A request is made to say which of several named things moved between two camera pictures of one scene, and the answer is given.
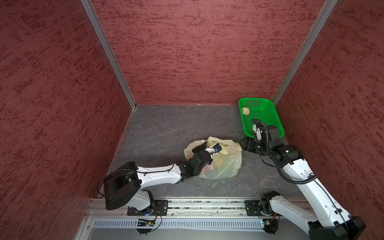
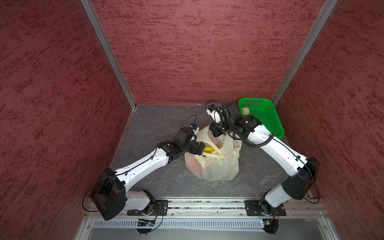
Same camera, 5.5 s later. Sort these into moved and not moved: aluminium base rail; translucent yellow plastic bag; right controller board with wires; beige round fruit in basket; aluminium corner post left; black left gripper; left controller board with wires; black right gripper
Moved: translucent yellow plastic bag; black left gripper; black right gripper
Not moved: left controller board with wires; right controller board with wires; aluminium base rail; beige round fruit in basket; aluminium corner post left
